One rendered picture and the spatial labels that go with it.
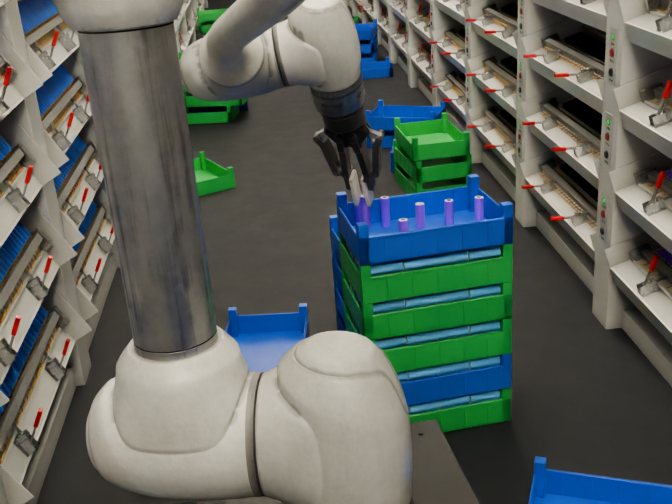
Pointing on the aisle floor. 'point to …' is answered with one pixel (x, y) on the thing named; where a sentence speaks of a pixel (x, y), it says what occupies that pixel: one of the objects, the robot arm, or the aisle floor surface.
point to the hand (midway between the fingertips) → (361, 188)
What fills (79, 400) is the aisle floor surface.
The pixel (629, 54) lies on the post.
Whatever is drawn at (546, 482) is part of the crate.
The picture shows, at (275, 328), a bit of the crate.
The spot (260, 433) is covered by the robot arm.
